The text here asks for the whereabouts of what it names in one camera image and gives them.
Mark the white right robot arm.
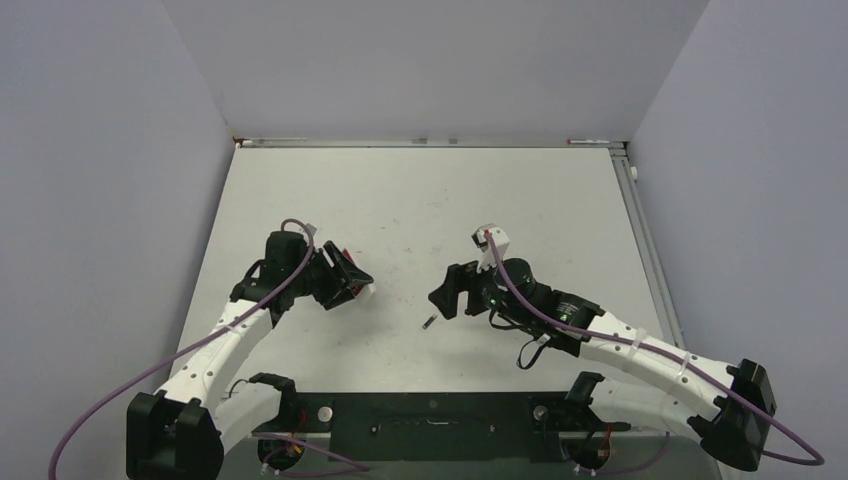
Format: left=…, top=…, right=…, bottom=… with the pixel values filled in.
left=428, top=258, right=776, bottom=472

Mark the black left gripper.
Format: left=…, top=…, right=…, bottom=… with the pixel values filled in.
left=288, top=243, right=371, bottom=309

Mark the white remote control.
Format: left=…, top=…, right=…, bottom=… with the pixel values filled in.
left=353, top=283, right=376, bottom=302

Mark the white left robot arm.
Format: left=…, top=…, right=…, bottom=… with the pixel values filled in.
left=126, top=230, right=374, bottom=479

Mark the aluminium rail back edge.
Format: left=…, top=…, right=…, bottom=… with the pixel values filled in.
left=234, top=137, right=627, bottom=150

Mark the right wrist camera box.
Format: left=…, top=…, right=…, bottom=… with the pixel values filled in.
left=472, top=224, right=510, bottom=273

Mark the aluminium rail edge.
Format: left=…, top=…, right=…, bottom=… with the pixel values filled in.
left=234, top=137, right=627, bottom=150
left=609, top=148, right=686, bottom=348

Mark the dark battery on table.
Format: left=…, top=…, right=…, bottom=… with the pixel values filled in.
left=422, top=315, right=437, bottom=330

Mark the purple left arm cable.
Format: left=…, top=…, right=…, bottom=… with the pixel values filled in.
left=47, top=218, right=317, bottom=480

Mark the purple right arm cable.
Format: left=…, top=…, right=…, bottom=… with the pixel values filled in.
left=483, top=229, right=826, bottom=467

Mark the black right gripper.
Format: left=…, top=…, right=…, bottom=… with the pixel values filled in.
left=430, top=249, right=533, bottom=327

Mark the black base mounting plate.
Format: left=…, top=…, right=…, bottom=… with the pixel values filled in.
left=258, top=392, right=629, bottom=463

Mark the aluminium rail right edge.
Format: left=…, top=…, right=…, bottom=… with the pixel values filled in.
left=609, top=148, right=686, bottom=348

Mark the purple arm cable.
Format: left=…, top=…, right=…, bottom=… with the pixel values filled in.
left=47, top=218, right=317, bottom=480
left=483, top=229, right=826, bottom=467

